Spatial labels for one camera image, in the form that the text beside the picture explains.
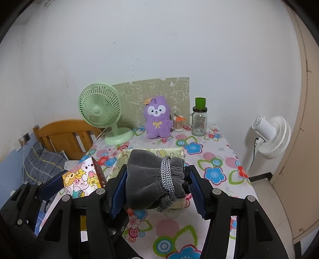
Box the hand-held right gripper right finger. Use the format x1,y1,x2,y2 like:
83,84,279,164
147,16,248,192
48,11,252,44
189,166,289,259

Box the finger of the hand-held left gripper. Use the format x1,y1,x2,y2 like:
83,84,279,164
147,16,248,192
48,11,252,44
107,214,144,259
37,170,69,200

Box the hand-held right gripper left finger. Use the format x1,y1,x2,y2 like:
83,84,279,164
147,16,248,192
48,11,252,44
32,166,128,259

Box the cartoon print tissue packet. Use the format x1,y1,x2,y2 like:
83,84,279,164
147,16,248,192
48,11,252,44
62,156,107,200

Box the grey drawstring pouch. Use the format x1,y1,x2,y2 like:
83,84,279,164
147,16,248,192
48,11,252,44
125,149,192,213

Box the yellow cartoon fabric storage box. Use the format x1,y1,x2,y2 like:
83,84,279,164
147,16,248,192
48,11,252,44
107,148,192,210

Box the grey plaid pillow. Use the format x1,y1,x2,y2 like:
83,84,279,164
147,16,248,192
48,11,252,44
22,142,68,185

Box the floral tablecloth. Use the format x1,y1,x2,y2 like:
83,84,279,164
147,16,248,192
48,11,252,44
37,122,265,259

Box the wooden chair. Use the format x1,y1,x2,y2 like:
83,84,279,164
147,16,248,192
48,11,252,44
33,120,102,160

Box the cotton swab container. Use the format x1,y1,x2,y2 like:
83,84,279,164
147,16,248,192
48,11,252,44
173,110,186,132

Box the glass jar with green lid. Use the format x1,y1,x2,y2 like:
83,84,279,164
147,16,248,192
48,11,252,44
191,98,208,136

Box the purple plush toy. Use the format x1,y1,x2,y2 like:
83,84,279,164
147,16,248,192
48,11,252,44
143,96,173,139

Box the green desk fan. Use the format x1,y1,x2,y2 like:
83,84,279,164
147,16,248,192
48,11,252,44
78,83,134,145

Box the white standing fan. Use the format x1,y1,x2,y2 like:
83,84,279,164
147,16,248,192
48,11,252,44
245,115,291,175

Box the green patterned board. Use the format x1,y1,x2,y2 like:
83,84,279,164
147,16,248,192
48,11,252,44
112,77,190,130

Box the beige wardrobe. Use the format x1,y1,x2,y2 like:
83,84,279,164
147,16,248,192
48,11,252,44
270,7,319,242

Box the black fan cable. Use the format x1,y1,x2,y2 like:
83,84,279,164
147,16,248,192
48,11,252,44
252,137,258,172

